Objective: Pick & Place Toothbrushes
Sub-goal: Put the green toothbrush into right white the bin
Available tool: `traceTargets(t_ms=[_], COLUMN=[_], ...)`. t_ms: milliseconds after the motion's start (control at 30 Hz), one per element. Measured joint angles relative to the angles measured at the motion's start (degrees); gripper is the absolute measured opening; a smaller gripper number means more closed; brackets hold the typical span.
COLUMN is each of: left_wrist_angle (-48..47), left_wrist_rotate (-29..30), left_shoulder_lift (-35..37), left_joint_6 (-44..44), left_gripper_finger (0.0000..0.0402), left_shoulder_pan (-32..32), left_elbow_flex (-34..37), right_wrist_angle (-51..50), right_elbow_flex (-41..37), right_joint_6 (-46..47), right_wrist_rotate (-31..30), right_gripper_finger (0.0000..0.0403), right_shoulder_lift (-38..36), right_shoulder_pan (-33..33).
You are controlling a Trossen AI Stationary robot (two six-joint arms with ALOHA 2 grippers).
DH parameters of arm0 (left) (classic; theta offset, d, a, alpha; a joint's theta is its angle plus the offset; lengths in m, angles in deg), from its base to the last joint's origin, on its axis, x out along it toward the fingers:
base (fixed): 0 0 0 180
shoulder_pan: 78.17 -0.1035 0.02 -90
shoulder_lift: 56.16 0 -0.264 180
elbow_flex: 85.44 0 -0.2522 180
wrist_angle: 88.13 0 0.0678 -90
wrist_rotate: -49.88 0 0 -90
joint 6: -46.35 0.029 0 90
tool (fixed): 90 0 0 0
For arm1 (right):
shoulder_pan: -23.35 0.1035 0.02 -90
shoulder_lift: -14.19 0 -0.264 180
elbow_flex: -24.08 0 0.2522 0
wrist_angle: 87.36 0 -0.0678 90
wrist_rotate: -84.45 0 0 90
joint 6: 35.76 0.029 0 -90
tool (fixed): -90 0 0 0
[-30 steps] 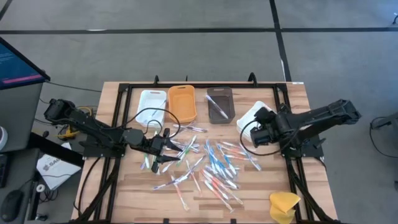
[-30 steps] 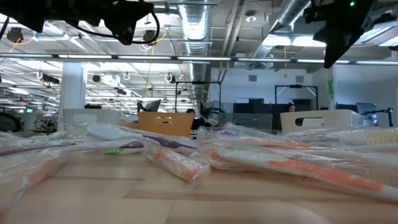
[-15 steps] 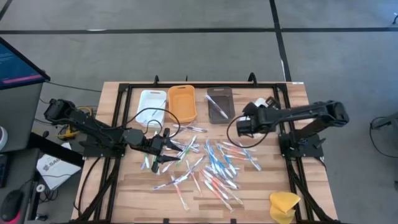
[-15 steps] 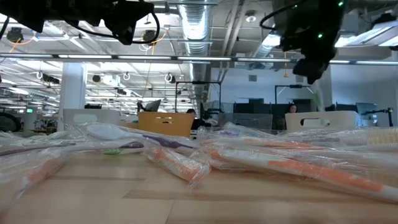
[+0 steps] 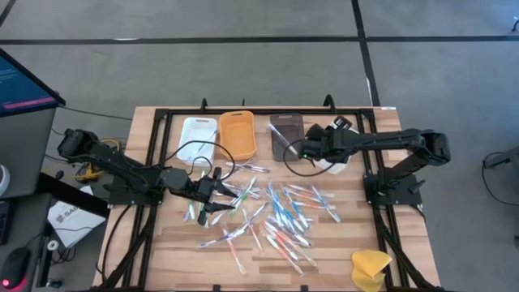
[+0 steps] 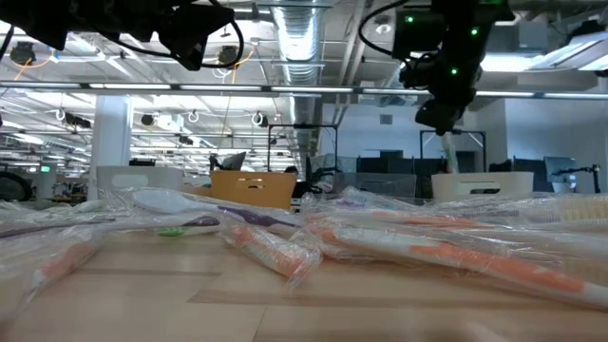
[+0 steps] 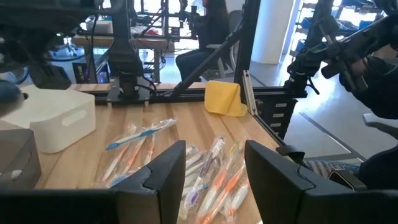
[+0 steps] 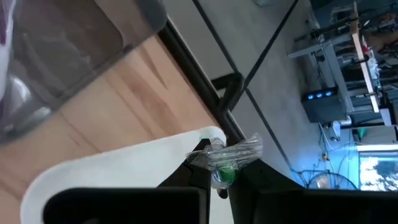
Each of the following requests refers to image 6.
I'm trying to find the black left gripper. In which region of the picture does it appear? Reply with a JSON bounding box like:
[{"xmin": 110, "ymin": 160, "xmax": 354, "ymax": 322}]
[{"xmin": 158, "ymin": 2, "xmax": 238, "ymax": 72}]

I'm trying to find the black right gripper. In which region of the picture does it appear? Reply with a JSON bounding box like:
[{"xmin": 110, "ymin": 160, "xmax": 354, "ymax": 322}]
[{"xmin": 400, "ymin": 50, "xmax": 484, "ymax": 137}]

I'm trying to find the green toothbrush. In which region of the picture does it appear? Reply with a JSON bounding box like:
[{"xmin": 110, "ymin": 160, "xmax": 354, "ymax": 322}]
[
  {"xmin": 441, "ymin": 131, "xmax": 460, "ymax": 175},
  {"xmin": 154, "ymin": 226, "xmax": 222, "ymax": 238}
]

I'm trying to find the white plastic bin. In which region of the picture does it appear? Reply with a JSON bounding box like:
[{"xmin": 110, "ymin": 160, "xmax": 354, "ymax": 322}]
[
  {"xmin": 430, "ymin": 171, "xmax": 535, "ymax": 203},
  {"xmin": 97, "ymin": 165, "xmax": 184, "ymax": 200}
]

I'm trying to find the long horizontal light bar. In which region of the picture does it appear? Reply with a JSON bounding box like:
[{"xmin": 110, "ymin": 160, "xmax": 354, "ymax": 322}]
[{"xmin": 0, "ymin": 80, "xmax": 608, "ymax": 100}]

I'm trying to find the orange wrapped toothbrush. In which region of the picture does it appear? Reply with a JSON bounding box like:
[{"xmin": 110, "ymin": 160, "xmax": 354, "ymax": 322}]
[
  {"xmin": 220, "ymin": 222, "xmax": 324, "ymax": 291},
  {"xmin": 370, "ymin": 211, "xmax": 481, "ymax": 229},
  {"xmin": 0, "ymin": 227, "xmax": 108, "ymax": 314},
  {"xmin": 303, "ymin": 222, "xmax": 608, "ymax": 313}
]

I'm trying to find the round ceiling sensor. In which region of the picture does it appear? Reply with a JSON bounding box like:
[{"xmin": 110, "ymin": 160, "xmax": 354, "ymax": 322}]
[{"xmin": 373, "ymin": 15, "xmax": 394, "ymax": 36}]

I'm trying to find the grey desk monitor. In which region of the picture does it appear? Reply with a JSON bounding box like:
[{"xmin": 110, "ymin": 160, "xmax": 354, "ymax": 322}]
[{"xmin": 543, "ymin": 156, "xmax": 579, "ymax": 196}]

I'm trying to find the white building pillar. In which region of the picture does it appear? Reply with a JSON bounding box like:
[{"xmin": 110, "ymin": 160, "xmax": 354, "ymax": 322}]
[{"xmin": 88, "ymin": 93, "xmax": 133, "ymax": 200}]

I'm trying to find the tilted grey monitor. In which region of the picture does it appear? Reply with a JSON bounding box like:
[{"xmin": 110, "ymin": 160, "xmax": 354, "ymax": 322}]
[{"xmin": 218, "ymin": 151, "xmax": 248, "ymax": 172}]

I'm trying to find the orange plastic bin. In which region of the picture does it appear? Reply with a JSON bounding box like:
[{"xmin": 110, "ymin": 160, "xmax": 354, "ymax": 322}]
[{"xmin": 211, "ymin": 170, "xmax": 298, "ymax": 211}]

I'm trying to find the ceiling cable reel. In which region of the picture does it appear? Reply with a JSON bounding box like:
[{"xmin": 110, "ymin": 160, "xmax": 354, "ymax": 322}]
[
  {"xmin": 217, "ymin": 45, "xmax": 239, "ymax": 67},
  {"xmin": 9, "ymin": 41, "xmax": 37, "ymax": 67}
]

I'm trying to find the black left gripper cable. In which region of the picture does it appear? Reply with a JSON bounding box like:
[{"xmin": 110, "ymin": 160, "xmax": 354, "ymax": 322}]
[{"xmin": 102, "ymin": 18, "xmax": 246, "ymax": 70}]

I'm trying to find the black frame stand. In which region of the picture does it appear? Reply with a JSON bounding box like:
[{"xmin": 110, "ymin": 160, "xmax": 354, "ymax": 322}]
[
  {"xmin": 266, "ymin": 123, "xmax": 339, "ymax": 173},
  {"xmin": 419, "ymin": 128, "xmax": 487, "ymax": 173}
]

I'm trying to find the silver ribbed air duct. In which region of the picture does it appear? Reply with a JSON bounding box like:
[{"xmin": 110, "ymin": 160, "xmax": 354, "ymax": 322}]
[{"xmin": 271, "ymin": 0, "xmax": 329, "ymax": 158}]

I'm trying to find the black ring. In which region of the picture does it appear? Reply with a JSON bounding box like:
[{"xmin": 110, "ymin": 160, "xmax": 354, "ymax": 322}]
[{"xmin": 0, "ymin": 170, "xmax": 34, "ymax": 203}]

